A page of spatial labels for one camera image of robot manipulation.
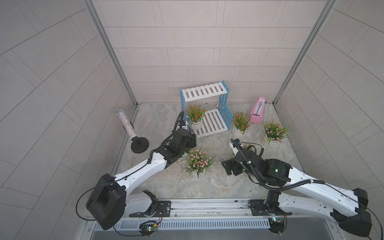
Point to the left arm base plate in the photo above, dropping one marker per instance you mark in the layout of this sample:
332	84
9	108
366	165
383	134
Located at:
156	209

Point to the red flower pot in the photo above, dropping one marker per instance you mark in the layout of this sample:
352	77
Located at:
250	147
195	114
241	122

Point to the glitter tube on black stand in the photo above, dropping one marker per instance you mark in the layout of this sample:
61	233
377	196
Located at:
138	144

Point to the pink metronome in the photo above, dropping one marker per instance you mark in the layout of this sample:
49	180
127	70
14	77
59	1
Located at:
257	111

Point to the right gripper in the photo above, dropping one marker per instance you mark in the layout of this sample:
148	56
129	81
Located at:
232	162

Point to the pink flower pot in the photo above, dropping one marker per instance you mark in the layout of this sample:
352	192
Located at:
186	154
197	162

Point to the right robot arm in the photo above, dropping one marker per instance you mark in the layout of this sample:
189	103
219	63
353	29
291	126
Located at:
294	192

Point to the red flower pot front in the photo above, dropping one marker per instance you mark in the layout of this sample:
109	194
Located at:
250	147

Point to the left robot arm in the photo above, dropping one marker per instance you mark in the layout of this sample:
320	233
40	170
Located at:
112	197

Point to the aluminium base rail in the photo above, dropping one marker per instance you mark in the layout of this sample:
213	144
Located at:
223	214

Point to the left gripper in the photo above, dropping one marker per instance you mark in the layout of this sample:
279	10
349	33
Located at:
192	140

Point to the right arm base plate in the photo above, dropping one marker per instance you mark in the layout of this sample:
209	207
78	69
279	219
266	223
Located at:
264	208

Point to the blue white wooden rack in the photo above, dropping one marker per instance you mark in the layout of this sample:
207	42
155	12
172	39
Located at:
213	99

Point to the pink flower pot right corner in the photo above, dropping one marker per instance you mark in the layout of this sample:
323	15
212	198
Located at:
275	132

